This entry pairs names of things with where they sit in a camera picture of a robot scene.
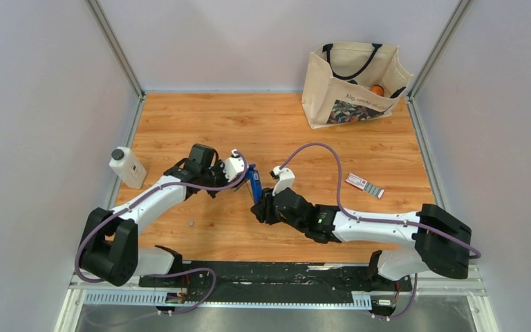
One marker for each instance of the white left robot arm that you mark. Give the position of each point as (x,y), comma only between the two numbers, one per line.
(109,249)

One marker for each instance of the white bottle black cap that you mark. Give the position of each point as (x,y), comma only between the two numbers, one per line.
(127,167)

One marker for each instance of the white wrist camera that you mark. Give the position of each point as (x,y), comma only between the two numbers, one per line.
(284,179)
(234,166)

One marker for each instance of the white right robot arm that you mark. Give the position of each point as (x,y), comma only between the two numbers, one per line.
(429,240)

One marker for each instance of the slotted white cable duct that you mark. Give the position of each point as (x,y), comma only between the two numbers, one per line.
(356,302)

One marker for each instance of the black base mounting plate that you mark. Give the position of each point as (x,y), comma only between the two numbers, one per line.
(250,281)

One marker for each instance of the orange ball in bag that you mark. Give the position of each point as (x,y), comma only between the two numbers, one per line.
(378,90)

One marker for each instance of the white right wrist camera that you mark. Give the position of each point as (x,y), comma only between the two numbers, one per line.
(284,179)

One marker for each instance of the blue black stapler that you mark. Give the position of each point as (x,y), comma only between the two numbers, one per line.
(252,175)

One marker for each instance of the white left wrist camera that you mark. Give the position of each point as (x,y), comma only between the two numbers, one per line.
(234,166)

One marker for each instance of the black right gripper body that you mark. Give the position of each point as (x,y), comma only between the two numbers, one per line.
(270,216)

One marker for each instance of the beige canvas tote bag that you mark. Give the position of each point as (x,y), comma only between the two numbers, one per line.
(338,81)

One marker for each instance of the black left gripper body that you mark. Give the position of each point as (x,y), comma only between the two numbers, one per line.
(214,176)

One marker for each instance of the red white staple box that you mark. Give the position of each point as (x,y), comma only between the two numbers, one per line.
(364,185)

